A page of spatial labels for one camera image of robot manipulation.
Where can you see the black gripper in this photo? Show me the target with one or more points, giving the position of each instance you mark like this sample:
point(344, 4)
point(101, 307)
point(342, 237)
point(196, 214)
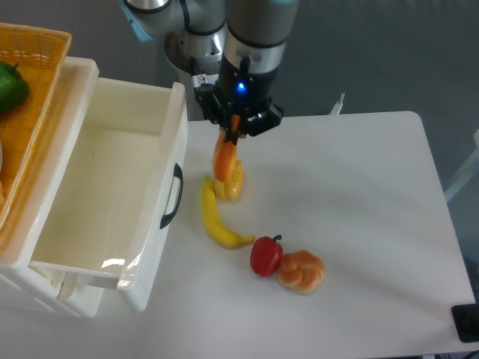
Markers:
point(241, 101)

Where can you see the long orange bread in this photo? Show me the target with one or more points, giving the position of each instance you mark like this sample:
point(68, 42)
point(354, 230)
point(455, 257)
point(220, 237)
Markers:
point(224, 157)

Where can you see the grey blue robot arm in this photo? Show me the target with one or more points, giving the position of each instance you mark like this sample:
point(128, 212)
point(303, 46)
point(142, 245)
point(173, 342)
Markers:
point(227, 54)

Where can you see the upper white drawer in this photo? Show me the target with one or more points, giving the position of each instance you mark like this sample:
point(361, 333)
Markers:
point(116, 185)

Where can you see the round knotted bread roll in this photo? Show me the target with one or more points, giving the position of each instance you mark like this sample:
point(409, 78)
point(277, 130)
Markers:
point(301, 272)

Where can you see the white drawer cabinet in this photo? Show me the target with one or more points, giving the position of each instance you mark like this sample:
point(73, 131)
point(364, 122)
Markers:
point(30, 280)

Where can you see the yellow bell pepper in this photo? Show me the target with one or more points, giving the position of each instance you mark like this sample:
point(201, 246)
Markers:
point(230, 188)

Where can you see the yellow banana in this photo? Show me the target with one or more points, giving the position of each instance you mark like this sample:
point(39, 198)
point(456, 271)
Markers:
point(214, 226)

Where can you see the red bell pepper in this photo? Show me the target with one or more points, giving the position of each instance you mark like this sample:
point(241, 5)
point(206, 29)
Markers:
point(266, 255)

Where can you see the yellow woven basket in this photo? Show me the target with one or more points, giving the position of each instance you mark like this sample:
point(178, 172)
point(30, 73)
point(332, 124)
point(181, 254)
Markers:
point(40, 54)

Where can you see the green bell pepper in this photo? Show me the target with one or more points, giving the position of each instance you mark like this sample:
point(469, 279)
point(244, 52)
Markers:
point(14, 88)

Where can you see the black device at table edge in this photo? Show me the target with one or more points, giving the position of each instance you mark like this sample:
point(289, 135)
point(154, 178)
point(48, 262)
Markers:
point(465, 318)

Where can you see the black drawer handle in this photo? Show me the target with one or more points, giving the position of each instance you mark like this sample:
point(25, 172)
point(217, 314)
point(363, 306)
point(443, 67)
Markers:
point(174, 197)

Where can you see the white metal bracket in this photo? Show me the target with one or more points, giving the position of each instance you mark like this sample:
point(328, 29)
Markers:
point(337, 107)

